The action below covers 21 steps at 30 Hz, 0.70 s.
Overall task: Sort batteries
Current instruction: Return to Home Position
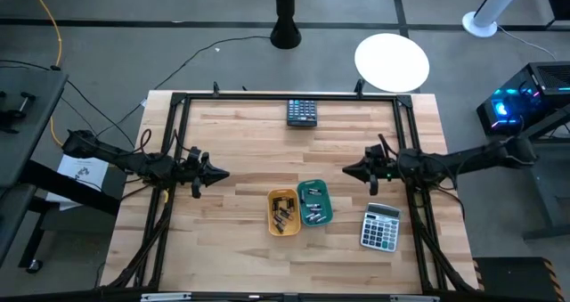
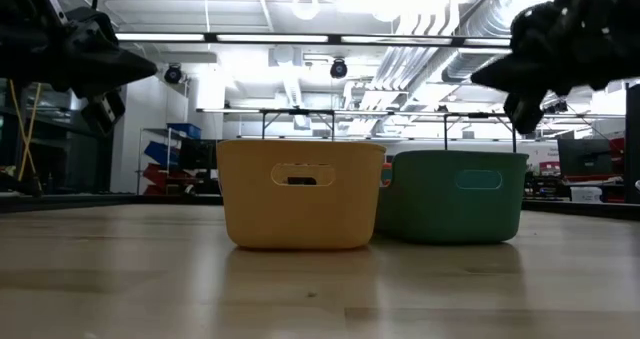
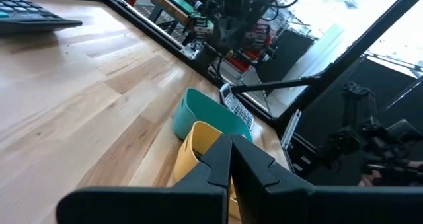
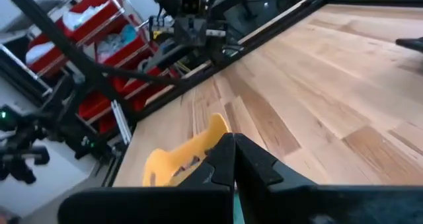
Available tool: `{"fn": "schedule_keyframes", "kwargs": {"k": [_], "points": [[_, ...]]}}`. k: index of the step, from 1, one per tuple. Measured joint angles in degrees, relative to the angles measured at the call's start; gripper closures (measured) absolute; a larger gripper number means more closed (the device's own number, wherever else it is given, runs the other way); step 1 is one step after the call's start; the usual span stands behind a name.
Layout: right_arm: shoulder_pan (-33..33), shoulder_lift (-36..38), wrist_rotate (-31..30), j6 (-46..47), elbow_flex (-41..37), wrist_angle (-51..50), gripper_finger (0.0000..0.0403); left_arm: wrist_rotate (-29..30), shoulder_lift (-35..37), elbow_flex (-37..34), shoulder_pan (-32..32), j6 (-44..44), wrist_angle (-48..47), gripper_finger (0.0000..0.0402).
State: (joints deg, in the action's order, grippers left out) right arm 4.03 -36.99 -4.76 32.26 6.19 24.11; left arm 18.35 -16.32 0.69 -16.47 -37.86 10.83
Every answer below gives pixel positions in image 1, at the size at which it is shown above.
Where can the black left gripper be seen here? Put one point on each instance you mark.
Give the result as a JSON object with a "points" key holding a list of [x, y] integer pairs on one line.
{"points": [[193, 173]]}

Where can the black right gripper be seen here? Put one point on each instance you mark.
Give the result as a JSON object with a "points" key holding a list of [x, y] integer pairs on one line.
{"points": [[380, 173]]}

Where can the green plastic bin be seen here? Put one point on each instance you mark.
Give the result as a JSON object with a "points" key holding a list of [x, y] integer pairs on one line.
{"points": [[327, 199]]}

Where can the silver calculator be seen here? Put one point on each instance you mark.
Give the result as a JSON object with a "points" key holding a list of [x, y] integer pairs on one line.
{"points": [[379, 228]]}

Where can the black calculator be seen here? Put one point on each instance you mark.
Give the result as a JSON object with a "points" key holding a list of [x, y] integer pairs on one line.
{"points": [[302, 112]]}

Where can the yellow plastic bin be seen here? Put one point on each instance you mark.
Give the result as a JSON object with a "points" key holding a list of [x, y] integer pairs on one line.
{"points": [[295, 230]]}

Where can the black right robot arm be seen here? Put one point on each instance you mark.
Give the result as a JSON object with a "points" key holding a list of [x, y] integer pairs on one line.
{"points": [[467, 159]]}

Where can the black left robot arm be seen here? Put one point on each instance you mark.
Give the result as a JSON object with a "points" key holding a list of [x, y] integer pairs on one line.
{"points": [[116, 155]]}

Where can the white round disc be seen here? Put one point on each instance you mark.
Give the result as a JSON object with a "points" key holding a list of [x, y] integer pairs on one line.
{"points": [[392, 61]]}

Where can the black floor beam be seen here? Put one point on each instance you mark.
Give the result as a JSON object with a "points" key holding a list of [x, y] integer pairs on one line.
{"points": [[71, 190]]}

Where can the black pole stand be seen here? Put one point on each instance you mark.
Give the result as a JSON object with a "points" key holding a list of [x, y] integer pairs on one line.
{"points": [[285, 26]]}

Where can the dark metal stand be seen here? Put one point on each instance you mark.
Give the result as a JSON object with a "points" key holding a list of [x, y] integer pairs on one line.
{"points": [[543, 190]]}

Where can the white tower fan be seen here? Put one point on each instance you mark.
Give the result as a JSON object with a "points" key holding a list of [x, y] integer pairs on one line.
{"points": [[478, 25]]}

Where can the black box with striped edges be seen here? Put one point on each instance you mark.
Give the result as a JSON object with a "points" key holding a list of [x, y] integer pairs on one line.
{"points": [[516, 279]]}

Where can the grey side table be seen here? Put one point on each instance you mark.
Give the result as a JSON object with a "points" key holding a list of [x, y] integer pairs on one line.
{"points": [[26, 128]]}

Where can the black caster wheel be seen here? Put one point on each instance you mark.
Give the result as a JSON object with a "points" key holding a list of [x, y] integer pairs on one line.
{"points": [[34, 266]]}

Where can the black computer case with lights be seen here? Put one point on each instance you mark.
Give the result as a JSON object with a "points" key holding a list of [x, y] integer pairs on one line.
{"points": [[548, 77]]}

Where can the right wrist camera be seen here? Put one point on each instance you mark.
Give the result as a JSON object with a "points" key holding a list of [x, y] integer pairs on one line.
{"points": [[374, 152]]}

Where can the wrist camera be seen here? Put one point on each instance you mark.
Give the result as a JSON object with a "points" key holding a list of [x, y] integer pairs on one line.
{"points": [[374, 152], [193, 153]]}

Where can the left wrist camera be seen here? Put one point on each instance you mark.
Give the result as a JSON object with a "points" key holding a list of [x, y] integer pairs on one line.
{"points": [[193, 153]]}

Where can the black frame clamp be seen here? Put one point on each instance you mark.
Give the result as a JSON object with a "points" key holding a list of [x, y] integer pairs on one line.
{"points": [[359, 86], [216, 88]]}

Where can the black metal table frame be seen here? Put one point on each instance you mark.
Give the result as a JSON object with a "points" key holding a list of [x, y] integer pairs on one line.
{"points": [[249, 96]]}

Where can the silver metal bracket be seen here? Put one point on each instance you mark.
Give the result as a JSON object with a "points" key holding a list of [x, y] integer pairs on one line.
{"points": [[414, 298], [165, 296]]}

